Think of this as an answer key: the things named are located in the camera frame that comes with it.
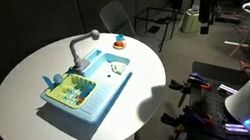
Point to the small blue toy cup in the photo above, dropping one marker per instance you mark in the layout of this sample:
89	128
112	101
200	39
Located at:
120	39

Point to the light blue toy sink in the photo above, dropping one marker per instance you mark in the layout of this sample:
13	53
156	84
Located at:
101	94

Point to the white toy dishes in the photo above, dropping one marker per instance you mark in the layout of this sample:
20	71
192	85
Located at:
119	67

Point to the orange toy saucer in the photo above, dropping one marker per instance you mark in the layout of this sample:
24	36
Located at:
119	47

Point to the blue toy dish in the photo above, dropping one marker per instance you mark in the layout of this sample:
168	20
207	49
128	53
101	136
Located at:
84	93

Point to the grey toy faucet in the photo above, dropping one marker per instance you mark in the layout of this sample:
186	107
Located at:
77	54

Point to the grey plastic chair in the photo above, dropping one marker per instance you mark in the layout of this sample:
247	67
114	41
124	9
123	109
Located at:
115	17

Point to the round blue toy plate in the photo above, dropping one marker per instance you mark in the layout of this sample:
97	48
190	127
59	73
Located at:
58	79

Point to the blue orange clamp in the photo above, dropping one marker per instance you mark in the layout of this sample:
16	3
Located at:
193	119
197	81

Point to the yellow-green dish rack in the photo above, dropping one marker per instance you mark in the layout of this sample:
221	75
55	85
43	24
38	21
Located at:
55	92

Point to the blue toy utensil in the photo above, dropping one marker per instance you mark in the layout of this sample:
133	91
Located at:
47	83

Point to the green bin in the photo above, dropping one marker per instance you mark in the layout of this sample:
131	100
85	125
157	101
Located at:
189	22

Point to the black equipment stand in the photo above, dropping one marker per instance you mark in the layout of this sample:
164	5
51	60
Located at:
205	13

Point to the aluminium extrusion bar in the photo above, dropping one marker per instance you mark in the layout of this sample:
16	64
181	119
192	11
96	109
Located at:
227	89

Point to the black metal frame stand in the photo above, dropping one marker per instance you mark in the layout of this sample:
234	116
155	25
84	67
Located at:
156	10

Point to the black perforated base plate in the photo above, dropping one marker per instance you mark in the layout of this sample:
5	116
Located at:
207	70

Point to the wooden frame pieces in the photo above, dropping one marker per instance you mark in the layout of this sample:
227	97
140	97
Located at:
241	45

